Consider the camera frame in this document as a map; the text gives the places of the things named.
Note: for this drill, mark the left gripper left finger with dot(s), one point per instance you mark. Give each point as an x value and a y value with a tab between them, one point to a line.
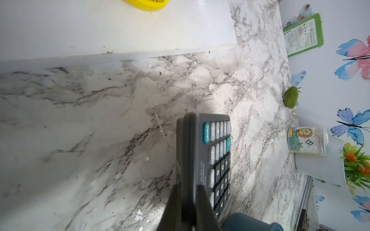
171	219

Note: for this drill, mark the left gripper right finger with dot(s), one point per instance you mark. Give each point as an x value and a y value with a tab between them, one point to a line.
205	217

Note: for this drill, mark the dark teal storage tray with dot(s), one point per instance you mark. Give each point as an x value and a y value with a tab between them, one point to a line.
243	222

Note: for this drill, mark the black calculator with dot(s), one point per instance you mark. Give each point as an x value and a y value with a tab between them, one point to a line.
204	150

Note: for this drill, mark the round sticker roll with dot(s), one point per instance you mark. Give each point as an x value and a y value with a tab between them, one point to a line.
308	140

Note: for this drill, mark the flower bouquet pot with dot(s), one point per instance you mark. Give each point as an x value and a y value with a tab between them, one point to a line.
343	164

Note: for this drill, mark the green framed card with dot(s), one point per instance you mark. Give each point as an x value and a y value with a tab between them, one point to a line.
304	36

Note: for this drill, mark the yellow plastic jar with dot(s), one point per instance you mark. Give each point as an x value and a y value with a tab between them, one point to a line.
148	5

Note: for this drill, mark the white wooden riser shelf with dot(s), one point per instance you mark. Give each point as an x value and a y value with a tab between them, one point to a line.
48	34

